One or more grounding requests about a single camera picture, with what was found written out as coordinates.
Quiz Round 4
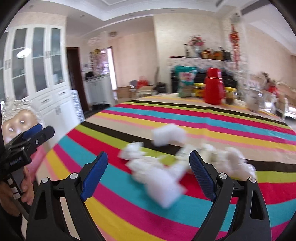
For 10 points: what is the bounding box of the striped colourful tablecloth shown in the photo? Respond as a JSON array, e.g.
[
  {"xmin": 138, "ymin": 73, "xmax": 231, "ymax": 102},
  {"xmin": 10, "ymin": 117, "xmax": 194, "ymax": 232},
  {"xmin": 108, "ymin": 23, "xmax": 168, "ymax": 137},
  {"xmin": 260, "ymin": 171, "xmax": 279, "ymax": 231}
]
[{"xmin": 44, "ymin": 94, "xmax": 295, "ymax": 240}]

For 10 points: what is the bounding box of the cream side chair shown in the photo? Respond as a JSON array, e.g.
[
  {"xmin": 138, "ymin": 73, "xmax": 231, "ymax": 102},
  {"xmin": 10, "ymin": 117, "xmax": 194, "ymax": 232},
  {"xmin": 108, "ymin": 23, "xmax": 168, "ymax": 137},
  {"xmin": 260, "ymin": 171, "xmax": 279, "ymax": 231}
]
[{"xmin": 135, "ymin": 67, "xmax": 163, "ymax": 98}]

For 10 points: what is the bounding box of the person's left hand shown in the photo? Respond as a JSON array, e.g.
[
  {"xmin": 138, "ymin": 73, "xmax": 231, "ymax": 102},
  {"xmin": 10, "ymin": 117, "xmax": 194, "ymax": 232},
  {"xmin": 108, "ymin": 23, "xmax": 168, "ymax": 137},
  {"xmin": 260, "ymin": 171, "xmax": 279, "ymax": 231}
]
[{"xmin": 0, "ymin": 167, "xmax": 35, "ymax": 216}]

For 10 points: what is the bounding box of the wicker basket on piano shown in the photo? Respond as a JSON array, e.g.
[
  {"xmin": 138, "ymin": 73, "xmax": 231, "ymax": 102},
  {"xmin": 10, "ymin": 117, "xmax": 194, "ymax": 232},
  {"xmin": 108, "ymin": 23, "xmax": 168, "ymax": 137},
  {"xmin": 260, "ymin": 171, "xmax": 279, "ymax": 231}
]
[{"xmin": 201, "ymin": 48, "xmax": 216, "ymax": 59}]

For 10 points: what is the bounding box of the cardboard box on floor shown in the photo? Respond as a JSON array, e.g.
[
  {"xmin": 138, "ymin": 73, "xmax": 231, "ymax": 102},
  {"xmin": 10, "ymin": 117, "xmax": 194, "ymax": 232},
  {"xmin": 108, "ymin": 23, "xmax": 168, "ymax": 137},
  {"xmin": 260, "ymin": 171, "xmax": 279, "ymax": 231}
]
[{"xmin": 116, "ymin": 86, "xmax": 131, "ymax": 99}]

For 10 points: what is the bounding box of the black handbag on piano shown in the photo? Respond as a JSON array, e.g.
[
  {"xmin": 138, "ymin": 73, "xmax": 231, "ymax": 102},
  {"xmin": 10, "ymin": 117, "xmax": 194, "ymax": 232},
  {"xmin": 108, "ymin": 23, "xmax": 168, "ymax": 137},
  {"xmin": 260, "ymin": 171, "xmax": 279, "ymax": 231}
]
[{"xmin": 219, "ymin": 46, "xmax": 232, "ymax": 61}]

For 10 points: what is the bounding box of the large white foam block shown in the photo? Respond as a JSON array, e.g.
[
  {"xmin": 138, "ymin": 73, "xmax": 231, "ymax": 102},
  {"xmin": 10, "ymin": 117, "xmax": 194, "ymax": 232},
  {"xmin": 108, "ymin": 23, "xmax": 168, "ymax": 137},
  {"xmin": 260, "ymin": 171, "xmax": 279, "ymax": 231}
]
[{"xmin": 144, "ymin": 167, "xmax": 187, "ymax": 209}]

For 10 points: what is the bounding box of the yellow-lid jar right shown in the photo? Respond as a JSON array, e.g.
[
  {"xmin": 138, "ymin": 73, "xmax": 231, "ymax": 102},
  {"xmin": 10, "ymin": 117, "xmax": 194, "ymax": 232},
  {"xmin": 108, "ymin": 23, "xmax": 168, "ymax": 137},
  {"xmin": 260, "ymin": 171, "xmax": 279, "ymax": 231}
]
[{"xmin": 224, "ymin": 87, "xmax": 237, "ymax": 105}]

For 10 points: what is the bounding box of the pink lined trash bin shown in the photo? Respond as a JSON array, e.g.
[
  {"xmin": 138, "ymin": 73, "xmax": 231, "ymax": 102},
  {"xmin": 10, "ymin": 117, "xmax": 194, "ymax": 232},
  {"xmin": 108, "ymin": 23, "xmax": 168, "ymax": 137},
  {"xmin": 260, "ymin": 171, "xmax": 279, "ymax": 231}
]
[{"xmin": 27, "ymin": 146, "xmax": 47, "ymax": 183}]

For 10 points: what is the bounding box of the cream ornate sofa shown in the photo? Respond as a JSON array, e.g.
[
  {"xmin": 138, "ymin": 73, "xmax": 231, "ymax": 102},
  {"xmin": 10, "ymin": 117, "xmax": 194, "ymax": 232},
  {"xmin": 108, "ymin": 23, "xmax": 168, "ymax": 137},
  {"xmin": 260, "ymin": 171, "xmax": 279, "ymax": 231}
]
[{"xmin": 249, "ymin": 72, "xmax": 295, "ymax": 120}]

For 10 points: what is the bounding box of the yellow-lid jar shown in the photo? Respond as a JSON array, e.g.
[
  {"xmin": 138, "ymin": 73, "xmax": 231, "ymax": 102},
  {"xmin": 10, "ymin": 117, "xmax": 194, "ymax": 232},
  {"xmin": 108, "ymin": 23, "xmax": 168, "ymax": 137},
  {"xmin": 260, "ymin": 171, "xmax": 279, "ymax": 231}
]
[
  {"xmin": 224, "ymin": 87, "xmax": 237, "ymax": 105},
  {"xmin": 193, "ymin": 83, "xmax": 206, "ymax": 98}
]

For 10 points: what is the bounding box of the flower vase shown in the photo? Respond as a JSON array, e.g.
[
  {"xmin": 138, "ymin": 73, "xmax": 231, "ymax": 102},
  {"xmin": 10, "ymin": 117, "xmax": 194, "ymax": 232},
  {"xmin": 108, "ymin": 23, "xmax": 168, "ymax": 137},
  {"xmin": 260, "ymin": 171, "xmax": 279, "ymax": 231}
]
[{"xmin": 188, "ymin": 35, "xmax": 205, "ymax": 58}]

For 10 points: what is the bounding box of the beige cardboard box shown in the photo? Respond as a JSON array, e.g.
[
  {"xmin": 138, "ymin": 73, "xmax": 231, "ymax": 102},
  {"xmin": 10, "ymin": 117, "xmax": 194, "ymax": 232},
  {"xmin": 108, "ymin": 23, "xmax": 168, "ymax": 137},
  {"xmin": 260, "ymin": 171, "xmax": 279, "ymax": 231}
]
[{"xmin": 170, "ymin": 144, "xmax": 201, "ymax": 174}]

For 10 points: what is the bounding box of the red thermos jug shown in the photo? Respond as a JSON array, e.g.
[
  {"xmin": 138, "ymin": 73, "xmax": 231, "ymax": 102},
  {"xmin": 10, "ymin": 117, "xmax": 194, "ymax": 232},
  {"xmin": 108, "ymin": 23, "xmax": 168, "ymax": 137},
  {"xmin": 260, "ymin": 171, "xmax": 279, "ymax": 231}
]
[{"xmin": 204, "ymin": 68, "xmax": 224, "ymax": 105}]

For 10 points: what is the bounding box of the black piano with lace cover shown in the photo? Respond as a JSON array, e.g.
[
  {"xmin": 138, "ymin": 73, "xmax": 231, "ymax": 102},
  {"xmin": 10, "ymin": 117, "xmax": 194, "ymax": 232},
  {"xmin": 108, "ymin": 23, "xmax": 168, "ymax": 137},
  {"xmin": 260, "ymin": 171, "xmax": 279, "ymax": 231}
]
[{"xmin": 168, "ymin": 57, "xmax": 238, "ymax": 93}]

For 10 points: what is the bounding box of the white low shoe cabinet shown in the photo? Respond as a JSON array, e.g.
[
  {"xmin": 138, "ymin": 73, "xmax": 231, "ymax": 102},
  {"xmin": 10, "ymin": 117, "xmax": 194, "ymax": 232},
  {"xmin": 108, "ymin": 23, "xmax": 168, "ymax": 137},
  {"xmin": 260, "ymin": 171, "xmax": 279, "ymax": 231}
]
[{"xmin": 83, "ymin": 74, "xmax": 115, "ymax": 106}]

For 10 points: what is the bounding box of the white ceramic pitcher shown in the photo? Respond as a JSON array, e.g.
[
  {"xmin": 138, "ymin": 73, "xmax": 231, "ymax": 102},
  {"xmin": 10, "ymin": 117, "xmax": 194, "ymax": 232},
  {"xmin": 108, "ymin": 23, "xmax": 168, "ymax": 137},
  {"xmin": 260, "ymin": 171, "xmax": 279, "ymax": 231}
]
[{"xmin": 245, "ymin": 88, "xmax": 265, "ymax": 113}]

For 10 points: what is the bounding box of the white paper wad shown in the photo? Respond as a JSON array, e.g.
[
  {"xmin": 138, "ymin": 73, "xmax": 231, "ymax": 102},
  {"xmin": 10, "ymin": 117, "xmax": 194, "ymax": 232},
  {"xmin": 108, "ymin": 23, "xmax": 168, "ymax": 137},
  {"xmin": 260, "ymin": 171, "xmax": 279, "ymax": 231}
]
[{"xmin": 125, "ymin": 156, "xmax": 179, "ymax": 184}]

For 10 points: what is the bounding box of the yellow-lid jar left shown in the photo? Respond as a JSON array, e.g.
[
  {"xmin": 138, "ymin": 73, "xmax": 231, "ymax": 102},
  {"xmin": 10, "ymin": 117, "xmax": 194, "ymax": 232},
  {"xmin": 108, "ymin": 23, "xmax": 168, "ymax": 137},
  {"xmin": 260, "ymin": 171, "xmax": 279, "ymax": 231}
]
[{"xmin": 193, "ymin": 83, "xmax": 206, "ymax": 98}]

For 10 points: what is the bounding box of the tufted beige chair left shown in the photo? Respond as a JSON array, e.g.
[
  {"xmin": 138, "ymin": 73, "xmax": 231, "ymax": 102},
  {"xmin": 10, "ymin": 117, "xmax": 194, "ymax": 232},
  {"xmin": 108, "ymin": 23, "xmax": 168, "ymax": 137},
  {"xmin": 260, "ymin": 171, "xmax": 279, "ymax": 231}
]
[{"xmin": 1, "ymin": 98, "xmax": 45, "ymax": 144}]

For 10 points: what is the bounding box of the red chinese knot ornament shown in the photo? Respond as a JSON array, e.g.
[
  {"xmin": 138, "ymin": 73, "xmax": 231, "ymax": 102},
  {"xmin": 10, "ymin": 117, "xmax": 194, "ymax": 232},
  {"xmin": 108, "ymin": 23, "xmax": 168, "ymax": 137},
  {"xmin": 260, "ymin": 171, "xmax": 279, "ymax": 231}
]
[{"xmin": 229, "ymin": 24, "xmax": 240, "ymax": 70}]

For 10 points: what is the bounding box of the red gift bag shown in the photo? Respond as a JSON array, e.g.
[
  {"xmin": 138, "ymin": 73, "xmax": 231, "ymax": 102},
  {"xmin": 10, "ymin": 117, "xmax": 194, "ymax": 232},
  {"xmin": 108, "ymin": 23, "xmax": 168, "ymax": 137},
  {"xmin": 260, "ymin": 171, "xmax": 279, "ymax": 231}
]
[{"xmin": 136, "ymin": 76, "xmax": 149, "ymax": 89}]

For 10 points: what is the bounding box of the white glass-door cabinet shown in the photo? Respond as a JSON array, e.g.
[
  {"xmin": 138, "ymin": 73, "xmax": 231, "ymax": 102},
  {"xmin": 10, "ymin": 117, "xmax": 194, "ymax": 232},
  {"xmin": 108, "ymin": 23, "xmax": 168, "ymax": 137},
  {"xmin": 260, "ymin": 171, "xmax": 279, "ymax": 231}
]
[{"xmin": 1, "ymin": 25, "xmax": 79, "ymax": 147}]

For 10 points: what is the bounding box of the white tissue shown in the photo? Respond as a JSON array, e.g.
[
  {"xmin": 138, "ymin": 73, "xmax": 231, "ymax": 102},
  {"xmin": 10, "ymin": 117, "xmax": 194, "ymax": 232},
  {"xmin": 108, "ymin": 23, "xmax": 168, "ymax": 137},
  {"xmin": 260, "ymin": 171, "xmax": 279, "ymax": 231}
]
[{"xmin": 118, "ymin": 142, "xmax": 146, "ymax": 161}]

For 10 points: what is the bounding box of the teal snack bag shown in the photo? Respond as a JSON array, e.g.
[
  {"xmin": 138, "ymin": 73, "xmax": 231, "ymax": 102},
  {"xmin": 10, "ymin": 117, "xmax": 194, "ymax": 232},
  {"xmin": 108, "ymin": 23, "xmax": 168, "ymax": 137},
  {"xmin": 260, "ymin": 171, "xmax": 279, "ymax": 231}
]
[{"xmin": 175, "ymin": 66, "xmax": 198, "ymax": 97}]

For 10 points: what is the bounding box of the white plastic bag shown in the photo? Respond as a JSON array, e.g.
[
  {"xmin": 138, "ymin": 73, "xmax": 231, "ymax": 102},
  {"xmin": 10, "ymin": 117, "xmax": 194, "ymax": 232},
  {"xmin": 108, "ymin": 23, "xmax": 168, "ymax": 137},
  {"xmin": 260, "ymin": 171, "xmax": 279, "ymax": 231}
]
[{"xmin": 199, "ymin": 144, "xmax": 257, "ymax": 181}]

